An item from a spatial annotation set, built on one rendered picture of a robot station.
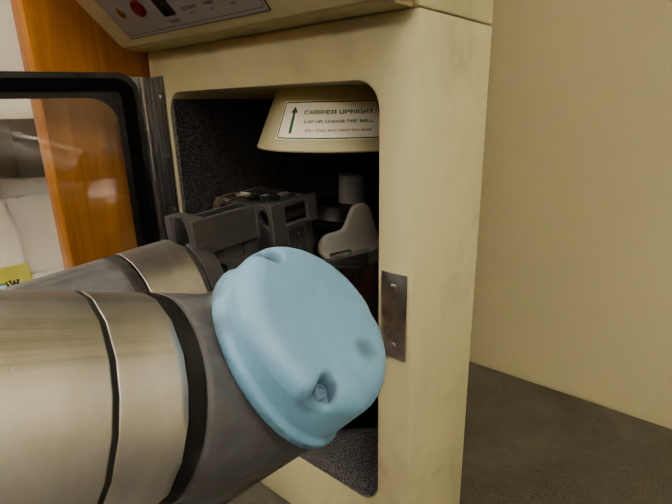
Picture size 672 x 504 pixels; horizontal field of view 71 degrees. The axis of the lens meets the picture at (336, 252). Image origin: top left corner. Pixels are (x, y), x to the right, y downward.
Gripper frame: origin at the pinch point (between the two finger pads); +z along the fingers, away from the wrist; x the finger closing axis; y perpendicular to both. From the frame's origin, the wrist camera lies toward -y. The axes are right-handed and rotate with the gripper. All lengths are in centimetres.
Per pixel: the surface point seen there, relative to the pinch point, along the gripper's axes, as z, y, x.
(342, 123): -6.1, 12.6, -4.8
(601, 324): 31.6, -18.9, -19.1
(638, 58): 33.6, 16.3, -18.9
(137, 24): -13.4, 21.7, 11.6
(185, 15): -13.3, 21.5, 4.5
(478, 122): -0.2, 12.0, -14.0
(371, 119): -4.2, 12.7, -6.4
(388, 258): -10.2, 3.3, -11.9
